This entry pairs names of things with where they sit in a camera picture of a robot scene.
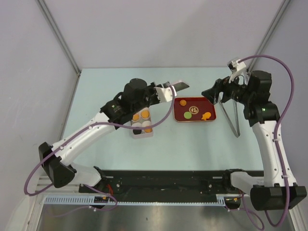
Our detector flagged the red lacquer tray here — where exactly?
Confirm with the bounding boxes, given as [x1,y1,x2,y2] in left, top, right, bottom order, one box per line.
[173,97,217,122]

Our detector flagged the white slotted cable duct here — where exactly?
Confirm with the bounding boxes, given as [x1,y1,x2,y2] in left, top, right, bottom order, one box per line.
[44,193,228,206]

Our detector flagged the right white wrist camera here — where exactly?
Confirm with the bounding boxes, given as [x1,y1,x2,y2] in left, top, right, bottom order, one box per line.
[227,58,246,82]

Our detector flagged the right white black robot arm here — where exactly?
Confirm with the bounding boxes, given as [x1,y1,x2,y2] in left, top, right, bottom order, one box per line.
[202,70,307,211]

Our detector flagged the lavender cookie tin box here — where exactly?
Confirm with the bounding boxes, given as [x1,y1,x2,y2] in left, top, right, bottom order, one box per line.
[130,107,154,139]

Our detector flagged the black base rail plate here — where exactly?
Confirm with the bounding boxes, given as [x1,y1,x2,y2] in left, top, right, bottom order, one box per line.
[94,170,241,203]

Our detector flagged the green round cookie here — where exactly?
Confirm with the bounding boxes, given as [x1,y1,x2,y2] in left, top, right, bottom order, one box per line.
[183,112,192,120]

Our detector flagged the orange fish cookie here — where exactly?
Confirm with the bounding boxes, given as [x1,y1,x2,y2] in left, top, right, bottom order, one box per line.
[201,112,211,121]

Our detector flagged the black round cookie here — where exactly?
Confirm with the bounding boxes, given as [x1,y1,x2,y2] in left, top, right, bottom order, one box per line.
[133,129,142,135]

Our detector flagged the white paper cup front left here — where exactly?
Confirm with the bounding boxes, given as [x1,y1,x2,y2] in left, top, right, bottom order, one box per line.
[131,123,142,135]

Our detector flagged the silver tin lid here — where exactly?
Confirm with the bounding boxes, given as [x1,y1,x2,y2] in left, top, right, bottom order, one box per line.
[171,80,190,92]

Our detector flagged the orange flower cookie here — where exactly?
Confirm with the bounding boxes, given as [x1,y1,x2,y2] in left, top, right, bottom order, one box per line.
[132,114,139,121]

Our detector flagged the white paper cup back right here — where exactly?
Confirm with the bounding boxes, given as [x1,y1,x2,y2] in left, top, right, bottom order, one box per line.
[140,109,150,120]

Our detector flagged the white paper cup back left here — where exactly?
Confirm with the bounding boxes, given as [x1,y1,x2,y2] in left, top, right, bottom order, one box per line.
[132,113,140,122]

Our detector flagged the white paper cup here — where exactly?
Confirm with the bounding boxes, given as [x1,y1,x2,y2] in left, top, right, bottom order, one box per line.
[132,113,140,122]
[131,123,142,135]
[142,120,152,132]
[140,109,150,120]

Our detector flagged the white paper cup front right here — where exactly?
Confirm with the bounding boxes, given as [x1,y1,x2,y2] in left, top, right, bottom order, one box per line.
[142,120,152,132]

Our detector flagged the aluminium corner post right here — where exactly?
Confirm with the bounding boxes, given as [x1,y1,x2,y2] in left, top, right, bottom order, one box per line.
[255,0,292,58]

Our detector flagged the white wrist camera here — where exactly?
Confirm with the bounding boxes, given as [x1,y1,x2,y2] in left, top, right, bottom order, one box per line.
[227,58,246,82]
[155,85,177,103]

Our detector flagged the orange round cookie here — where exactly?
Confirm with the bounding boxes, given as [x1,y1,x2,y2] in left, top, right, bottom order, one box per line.
[141,110,150,119]
[144,128,153,133]

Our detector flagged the aluminium corner post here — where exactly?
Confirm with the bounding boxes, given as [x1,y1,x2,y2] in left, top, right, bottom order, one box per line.
[255,0,292,58]
[35,0,81,76]

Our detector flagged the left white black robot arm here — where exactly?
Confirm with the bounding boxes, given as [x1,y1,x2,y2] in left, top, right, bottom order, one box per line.
[38,78,176,193]

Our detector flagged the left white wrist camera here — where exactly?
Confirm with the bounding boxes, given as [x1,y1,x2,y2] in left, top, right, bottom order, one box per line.
[155,85,177,103]

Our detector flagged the aluminium frame rail left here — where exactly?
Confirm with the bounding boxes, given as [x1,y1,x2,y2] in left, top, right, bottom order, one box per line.
[35,176,80,194]

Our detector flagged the orange pumpkin cookie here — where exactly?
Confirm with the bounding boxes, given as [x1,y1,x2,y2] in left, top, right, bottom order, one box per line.
[180,100,187,106]

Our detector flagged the aluminium corner post left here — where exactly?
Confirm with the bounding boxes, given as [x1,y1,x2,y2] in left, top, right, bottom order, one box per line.
[35,0,81,76]

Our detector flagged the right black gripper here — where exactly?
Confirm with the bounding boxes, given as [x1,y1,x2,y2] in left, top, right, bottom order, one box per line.
[201,71,253,105]

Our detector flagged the metal tongs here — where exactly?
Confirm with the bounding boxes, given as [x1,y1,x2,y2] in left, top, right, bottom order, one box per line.
[218,96,241,138]

